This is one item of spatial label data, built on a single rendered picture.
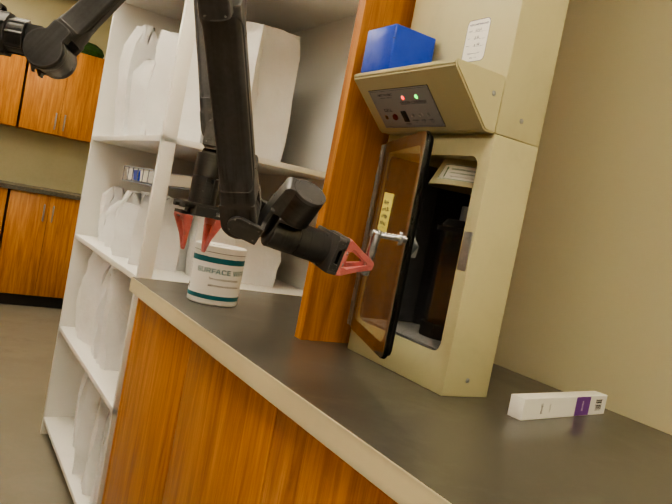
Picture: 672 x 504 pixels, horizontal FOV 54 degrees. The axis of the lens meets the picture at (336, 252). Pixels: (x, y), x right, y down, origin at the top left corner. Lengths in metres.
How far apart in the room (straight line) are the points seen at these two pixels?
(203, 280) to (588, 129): 0.98
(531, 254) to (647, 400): 0.44
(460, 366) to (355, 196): 0.46
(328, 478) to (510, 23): 0.82
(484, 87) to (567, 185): 0.52
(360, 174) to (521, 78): 0.42
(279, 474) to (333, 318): 0.46
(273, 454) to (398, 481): 0.37
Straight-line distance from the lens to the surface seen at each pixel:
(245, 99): 0.97
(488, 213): 1.21
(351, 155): 1.46
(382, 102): 1.37
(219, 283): 1.68
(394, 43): 1.33
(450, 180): 1.29
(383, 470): 0.86
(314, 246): 1.11
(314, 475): 1.05
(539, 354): 1.63
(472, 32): 1.33
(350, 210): 1.47
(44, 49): 1.47
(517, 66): 1.24
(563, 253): 1.61
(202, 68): 1.43
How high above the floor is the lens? 1.22
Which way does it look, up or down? 3 degrees down
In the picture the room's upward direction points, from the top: 11 degrees clockwise
